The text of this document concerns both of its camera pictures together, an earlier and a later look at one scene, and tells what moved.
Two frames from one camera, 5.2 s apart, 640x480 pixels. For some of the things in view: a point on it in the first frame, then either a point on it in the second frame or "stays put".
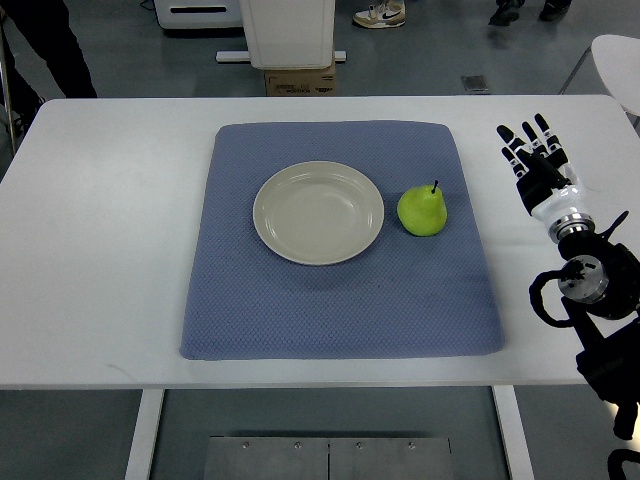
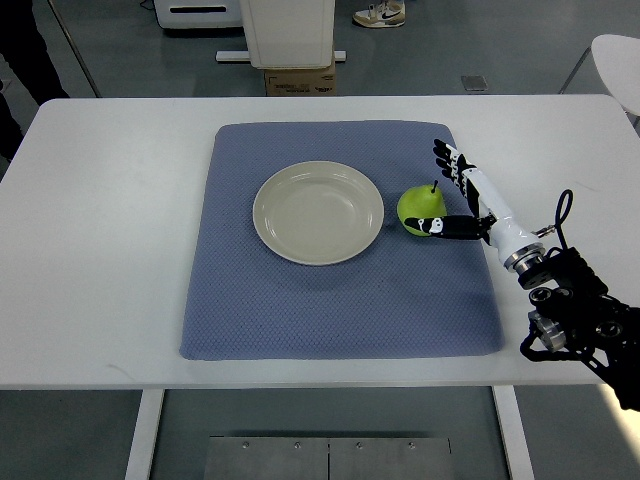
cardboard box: [301, 82] stays put
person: [46, 25] → [23, 46]
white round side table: [618, 60] stays put
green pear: [422, 210] stays put
